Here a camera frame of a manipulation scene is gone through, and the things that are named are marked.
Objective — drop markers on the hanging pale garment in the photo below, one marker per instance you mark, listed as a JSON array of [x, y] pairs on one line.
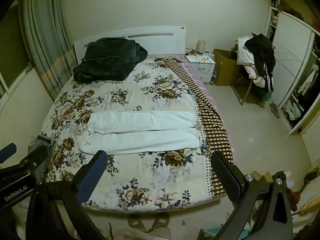
[[308, 80]]

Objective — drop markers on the white garment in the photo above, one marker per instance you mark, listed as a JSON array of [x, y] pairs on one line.
[[245, 53]]

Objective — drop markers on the white bed headboard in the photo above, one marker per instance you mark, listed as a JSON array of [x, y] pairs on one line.
[[160, 43]]

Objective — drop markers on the grey shoe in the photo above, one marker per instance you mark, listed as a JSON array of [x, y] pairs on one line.
[[277, 114], [273, 107]]

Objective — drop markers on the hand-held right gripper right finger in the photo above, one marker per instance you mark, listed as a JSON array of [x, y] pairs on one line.
[[225, 177]]

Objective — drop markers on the window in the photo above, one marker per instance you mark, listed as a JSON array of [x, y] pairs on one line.
[[12, 55]]

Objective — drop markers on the green striped curtain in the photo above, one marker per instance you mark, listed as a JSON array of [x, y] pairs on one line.
[[42, 42]]

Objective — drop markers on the beige table lamp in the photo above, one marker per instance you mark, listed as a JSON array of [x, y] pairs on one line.
[[200, 47]]

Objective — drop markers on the black garment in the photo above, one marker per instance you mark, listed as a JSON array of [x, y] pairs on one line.
[[262, 52]]

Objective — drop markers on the metal folding chair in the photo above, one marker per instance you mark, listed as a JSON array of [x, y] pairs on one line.
[[246, 93]]

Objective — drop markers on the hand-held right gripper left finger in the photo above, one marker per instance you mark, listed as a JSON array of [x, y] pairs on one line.
[[92, 177]]

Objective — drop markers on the clear plastic bottle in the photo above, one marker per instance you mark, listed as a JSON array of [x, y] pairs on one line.
[[213, 78]]

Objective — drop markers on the floral bed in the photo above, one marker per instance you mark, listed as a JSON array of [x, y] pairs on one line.
[[140, 180]]

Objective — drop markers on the white pants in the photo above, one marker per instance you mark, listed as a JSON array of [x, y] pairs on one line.
[[140, 140]]

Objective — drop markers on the green bag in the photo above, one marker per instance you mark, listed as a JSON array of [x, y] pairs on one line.
[[266, 96]]

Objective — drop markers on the dark green blanket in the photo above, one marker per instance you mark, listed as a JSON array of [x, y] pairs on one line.
[[107, 60]]

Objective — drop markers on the teal folded clothes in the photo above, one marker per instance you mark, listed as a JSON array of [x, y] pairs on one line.
[[295, 111]]

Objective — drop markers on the white wardrobe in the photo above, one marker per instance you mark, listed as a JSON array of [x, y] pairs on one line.
[[287, 55]]

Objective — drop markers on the pink garment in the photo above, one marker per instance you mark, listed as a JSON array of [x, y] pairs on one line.
[[255, 75]]

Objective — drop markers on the white nightstand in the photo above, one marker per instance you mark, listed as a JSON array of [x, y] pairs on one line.
[[206, 70]]

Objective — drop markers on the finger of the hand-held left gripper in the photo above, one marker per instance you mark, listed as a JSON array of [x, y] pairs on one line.
[[7, 151], [32, 158]]

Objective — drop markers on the pink plush item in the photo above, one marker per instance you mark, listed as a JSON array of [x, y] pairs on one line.
[[275, 19]]

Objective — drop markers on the brown cardboard box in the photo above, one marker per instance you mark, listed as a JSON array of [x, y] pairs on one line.
[[225, 67]]

